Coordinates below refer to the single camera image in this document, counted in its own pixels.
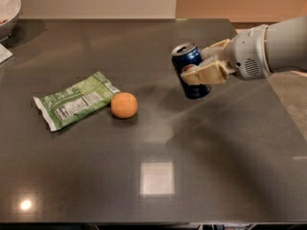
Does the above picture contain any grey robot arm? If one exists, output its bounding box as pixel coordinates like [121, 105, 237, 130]
[180, 15, 307, 85]

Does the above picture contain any white paper packet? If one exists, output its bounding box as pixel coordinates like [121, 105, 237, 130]
[0, 44, 13, 64]

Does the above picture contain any green snack bag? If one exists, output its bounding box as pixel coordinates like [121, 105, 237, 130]
[34, 72, 120, 131]

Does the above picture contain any orange fruit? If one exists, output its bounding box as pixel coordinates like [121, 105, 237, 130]
[111, 92, 138, 119]

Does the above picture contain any white bowl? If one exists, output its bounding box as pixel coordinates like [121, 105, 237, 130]
[0, 0, 22, 41]

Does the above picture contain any blue pepsi can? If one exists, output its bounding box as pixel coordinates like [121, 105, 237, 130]
[172, 42, 211, 100]

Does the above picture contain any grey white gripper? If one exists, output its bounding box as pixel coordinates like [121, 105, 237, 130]
[180, 25, 272, 85]

